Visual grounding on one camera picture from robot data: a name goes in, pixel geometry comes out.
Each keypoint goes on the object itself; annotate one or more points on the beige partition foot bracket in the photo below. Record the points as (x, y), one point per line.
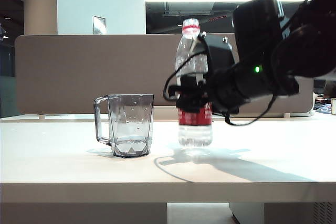
(287, 115)
(42, 117)

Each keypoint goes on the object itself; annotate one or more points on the small beige box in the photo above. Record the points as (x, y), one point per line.
(334, 107)

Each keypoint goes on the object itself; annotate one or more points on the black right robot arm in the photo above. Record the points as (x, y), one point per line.
(257, 24)

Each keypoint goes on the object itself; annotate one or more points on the silver wall plaque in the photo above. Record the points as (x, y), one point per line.
(99, 25)

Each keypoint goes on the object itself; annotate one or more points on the brown fabric desk partition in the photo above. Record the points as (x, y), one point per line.
(78, 72)

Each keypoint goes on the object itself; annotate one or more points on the clear red-label mineral water bottle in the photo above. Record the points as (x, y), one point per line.
(195, 134)

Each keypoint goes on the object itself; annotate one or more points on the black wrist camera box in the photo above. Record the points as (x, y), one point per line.
(220, 56)

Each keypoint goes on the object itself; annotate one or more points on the grey transparent plastic mug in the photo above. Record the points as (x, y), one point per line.
(131, 129)

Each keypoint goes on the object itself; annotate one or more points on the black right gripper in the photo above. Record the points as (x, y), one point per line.
(225, 90)

